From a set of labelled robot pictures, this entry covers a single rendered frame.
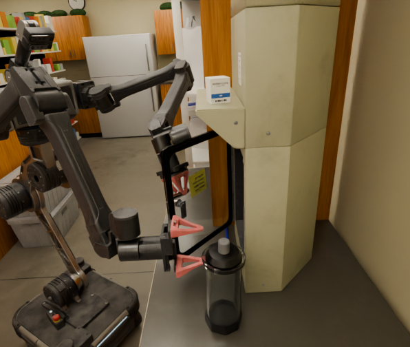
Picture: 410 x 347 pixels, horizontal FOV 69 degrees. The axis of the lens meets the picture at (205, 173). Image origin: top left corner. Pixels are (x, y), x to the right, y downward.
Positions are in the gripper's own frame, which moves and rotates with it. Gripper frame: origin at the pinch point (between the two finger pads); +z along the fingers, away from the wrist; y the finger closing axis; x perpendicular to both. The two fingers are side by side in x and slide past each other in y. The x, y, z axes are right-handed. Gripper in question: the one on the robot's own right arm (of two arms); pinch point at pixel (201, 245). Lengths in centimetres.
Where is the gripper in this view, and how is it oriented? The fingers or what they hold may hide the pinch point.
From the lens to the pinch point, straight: 74.8
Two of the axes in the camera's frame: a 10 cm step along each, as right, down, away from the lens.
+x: -0.1, -4.0, 9.2
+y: -0.5, -9.1, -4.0
